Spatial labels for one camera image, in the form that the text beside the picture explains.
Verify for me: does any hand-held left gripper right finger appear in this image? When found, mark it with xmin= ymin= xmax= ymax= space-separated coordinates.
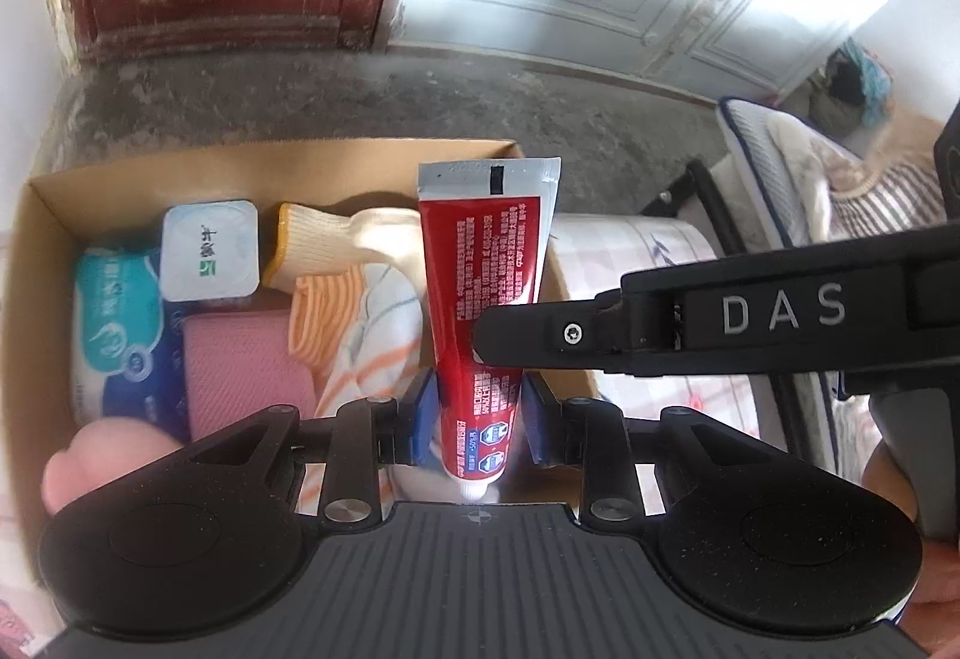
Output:
xmin=521 ymin=374 xmax=781 ymax=532

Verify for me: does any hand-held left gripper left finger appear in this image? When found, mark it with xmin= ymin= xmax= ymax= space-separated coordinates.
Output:
xmin=184 ymin=370 xmax=440 ymax=532

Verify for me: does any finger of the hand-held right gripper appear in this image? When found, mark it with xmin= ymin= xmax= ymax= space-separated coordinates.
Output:
xmin=469 ymin=295 xmax=625 ymax=377

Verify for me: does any checked cloth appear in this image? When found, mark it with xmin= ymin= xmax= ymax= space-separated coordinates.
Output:
xmin=832 ymin=163 xmax=947 ymax=242

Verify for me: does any red toothpaste tube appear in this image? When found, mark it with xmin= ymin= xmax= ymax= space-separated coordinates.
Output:
xmin=416 ymin=155 xmax=563 ymax=499

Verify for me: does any white yogurt cup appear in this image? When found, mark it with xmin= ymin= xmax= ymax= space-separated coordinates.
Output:
xmin=159 ymin=199 xmax=261 ymax=304

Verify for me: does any white glove with yellow cuff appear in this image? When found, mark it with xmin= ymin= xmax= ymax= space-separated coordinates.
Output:
xmin=261 ymin=201 xmax=425 ymax=293

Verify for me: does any blue white wet wipes packet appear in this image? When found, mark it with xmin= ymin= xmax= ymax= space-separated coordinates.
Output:
xmin=71 ymin=246 xmax=188 ymax=439

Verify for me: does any pink plush toy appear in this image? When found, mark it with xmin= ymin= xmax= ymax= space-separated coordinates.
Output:
xmin=41 ymin=420 xmax=185 ymax=514

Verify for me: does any person's right hand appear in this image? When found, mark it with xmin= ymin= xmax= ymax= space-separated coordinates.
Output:
xmin=861 ymin=440 xmax=960 ymax=656

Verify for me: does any orange striped white cloth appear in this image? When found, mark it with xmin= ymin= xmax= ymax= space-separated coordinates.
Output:
xmin=289 ymin=261 xmax=451 ymax=506

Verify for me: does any brown cardboard box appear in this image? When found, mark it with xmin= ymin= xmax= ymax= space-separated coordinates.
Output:
xmin=4 ymin=138 xmax=601 ymax=476

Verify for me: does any pink knitted sponge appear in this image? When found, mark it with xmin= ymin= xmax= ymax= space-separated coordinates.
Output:
xmin=180 ymin=308 xmax=320 ymax=443

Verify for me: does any dark and teal clothes heap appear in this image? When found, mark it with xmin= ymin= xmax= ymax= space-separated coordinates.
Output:
xmin=810 ymin=37 xmax=897 ymax=136

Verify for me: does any white fleece blanket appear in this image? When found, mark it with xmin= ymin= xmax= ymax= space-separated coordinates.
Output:
xmin=772 ymin=112 xmax=938 ymax=244

